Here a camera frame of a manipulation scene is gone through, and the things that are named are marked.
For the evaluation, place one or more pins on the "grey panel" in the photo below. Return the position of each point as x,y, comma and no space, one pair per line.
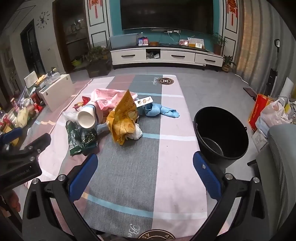
122,40

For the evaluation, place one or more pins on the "red and gold wrapper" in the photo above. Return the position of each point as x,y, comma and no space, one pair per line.
84,100

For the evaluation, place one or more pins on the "black television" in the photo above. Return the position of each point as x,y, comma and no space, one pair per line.
166,14

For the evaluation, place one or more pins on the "clear plastic container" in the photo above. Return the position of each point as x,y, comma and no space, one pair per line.
52,78

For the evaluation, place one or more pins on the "blue cloth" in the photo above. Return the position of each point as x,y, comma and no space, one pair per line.
166,111

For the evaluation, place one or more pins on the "white storage box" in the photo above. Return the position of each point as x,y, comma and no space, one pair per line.
57,92

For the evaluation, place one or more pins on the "brown small box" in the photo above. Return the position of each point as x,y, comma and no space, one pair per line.
153,43

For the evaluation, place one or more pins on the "pink plastic bag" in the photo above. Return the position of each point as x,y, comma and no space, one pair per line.
101,96

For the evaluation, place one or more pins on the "red shopping bag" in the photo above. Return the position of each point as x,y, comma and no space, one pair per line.
255,111

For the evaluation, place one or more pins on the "large white plastic bag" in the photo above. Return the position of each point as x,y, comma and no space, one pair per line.
270,115

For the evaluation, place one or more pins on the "plants on dark stand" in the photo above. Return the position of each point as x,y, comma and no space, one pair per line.
97,55

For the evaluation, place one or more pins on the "potted plant in yellow pot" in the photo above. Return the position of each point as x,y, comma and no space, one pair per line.
227,63

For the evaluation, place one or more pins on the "white upright panel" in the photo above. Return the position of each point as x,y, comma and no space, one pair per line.
286,89

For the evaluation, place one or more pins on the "black plastic bucket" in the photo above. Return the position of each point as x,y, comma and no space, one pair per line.
222,120

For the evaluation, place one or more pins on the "grey sofa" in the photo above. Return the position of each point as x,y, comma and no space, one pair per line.
282,150

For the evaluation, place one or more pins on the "white power strip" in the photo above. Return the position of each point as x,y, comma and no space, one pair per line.
172,31

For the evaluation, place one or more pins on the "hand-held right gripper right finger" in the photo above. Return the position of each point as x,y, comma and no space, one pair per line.
207,178

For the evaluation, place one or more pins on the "yellow snack bag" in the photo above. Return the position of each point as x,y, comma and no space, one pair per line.
122,111

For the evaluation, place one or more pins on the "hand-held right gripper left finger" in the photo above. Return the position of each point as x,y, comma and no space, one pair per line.
84,177

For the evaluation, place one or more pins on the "printed cardboard box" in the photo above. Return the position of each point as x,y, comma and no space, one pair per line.
259,140

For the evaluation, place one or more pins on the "potted plant in brown pot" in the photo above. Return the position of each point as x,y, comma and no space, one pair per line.
218,44

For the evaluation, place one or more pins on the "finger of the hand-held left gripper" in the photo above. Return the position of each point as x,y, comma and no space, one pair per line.
34,144
10,136

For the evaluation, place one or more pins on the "white box with pictures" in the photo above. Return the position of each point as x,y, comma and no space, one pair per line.
145,100

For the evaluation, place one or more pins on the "red knot wall decoration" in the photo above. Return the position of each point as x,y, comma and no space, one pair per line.
232,10
94,7

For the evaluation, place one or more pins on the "white paper cup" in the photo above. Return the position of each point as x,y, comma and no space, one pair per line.
86,118

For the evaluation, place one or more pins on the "dark display shelf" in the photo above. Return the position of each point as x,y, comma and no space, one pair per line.
74,34

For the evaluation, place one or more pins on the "black wall clock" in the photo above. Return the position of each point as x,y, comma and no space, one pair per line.
43,20

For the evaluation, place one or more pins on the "black upright vacuum cleaner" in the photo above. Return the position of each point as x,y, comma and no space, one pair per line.
272,78

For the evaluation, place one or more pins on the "beige curtain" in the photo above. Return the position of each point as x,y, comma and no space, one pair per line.
249,34

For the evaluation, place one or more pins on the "green packet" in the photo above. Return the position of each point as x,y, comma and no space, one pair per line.
74,141

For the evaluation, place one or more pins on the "white television cabinet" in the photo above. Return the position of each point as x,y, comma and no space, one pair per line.
173,55

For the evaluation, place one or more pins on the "dark doormat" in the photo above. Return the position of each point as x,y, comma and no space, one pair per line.
251,91

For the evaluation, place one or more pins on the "pink flat box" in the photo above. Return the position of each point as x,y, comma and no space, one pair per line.
183,42

